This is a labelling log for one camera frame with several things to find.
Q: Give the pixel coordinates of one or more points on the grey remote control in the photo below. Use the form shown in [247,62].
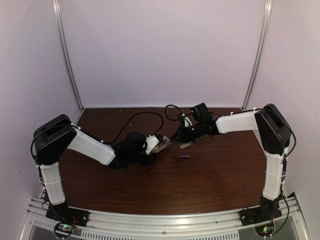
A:
[163,142]

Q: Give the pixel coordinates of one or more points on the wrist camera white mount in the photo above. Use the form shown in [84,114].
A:
[151,144]
[184,120]

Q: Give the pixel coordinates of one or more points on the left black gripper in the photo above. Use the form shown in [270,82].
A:
[148,160]

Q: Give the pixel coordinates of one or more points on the grey battery cover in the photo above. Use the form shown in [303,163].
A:
[185,145]

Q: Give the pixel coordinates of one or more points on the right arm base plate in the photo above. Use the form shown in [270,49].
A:
[259,214]

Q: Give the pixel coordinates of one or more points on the front aluminium rail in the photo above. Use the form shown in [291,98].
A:
[221,225]

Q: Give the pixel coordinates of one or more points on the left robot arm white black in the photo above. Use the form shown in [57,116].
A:
[52,139]

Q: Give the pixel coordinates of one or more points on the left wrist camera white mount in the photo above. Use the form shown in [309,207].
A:
[151,144]

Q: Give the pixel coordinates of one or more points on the left aluminium frame post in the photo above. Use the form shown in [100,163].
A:
[65,54]

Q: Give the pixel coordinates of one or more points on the aluminium frame post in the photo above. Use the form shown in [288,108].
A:
[65,54]
[263,36]

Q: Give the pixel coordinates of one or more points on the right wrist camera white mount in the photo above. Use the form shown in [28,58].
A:
[184,120]

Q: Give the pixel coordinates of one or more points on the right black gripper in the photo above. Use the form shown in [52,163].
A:
[181,132]

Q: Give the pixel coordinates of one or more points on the right aluminium frame post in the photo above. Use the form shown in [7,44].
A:
[263,36]

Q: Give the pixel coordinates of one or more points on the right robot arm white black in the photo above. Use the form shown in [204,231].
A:
[274,137]

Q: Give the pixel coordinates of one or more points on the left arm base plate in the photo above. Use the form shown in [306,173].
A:
[75,217]

